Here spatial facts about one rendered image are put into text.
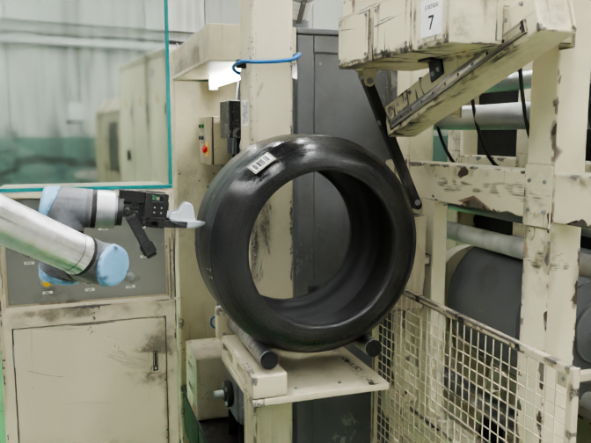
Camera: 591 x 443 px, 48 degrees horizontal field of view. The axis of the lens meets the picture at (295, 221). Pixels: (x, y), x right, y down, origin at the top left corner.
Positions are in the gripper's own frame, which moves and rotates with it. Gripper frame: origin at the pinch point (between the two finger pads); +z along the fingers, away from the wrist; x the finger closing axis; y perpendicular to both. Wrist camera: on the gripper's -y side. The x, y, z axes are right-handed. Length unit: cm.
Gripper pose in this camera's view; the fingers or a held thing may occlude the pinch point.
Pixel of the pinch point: (199, 225)
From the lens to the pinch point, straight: 163.0
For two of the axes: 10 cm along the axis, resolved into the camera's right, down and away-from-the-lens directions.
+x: -3.2, -1.3, 9.4
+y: 1.1, -9.9, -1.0
